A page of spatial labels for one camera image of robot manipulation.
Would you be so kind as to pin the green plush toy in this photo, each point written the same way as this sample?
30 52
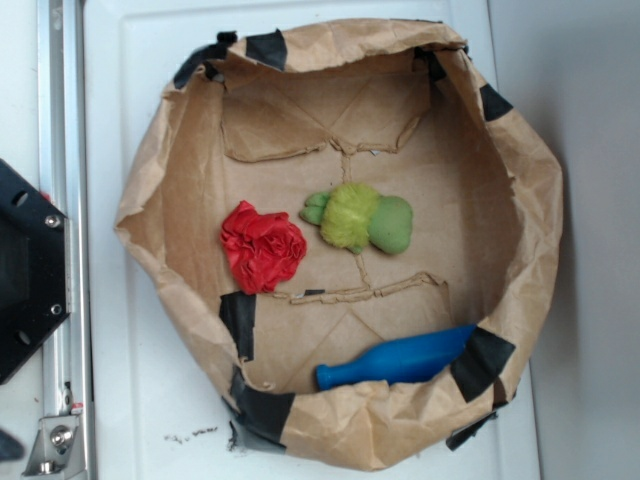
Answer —
353 216

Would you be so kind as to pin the red crumpled paper flower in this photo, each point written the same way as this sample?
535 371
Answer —
262 250

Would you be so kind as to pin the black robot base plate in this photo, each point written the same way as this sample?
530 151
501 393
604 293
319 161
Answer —
33 271

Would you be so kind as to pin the blue plastic bottle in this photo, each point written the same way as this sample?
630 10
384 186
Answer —
406 360

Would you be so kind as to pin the aluminium frame rail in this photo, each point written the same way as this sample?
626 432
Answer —
67 358

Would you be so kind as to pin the metal corner bracket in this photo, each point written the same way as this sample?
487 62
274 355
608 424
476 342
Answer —
56 453

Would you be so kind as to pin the brown paper bag bin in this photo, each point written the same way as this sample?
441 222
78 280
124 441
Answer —
395 104

